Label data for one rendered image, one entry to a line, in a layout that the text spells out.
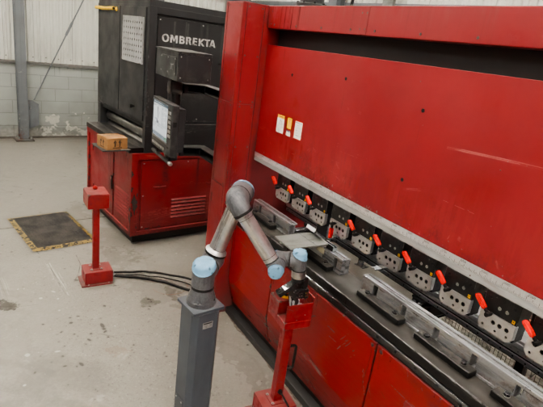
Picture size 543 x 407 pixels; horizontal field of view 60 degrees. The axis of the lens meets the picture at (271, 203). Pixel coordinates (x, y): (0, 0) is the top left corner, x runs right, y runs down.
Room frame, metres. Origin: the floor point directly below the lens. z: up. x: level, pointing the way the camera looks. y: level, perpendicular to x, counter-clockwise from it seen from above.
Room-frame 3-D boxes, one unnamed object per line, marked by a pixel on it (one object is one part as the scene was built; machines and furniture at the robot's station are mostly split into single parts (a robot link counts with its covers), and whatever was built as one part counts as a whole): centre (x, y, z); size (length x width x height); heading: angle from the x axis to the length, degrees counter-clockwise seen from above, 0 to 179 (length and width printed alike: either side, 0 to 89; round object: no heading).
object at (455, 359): (1.75, -0.83, 0.89); 0.30 x 0.05 x 0.03; 33
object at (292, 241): (2.55, -0.20, 1.00); 0.26 x 0.18 x 0.01; 123
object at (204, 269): (2.10, 0.29, 0.94); 0.13 x 0.12 x 0.14; 173
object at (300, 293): (2.18, -0.20, 0.88); 0.09 x 0.08 x 0.12; 117
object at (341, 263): (2.58, -0.36, 0.92); 0.39 x 0.06 x 0.10; 33
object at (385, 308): (2.09, -0.61, 0.89); 0.30 x 0.05 x 0.03; 33
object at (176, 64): (3.42, 0.76, 1.53); 0.51 x 0.25 x 0.85; 32
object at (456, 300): (1.81, -0.86, 1.18); 0.15 x 0.09 x 0.17; 33
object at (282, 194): (2.98, -0.09, 1.18); 0.15 x 0.09 x 0.17; 33
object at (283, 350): (2.23, -0.18, 0.39); 0.05 x 0.05 x 0.54; 27
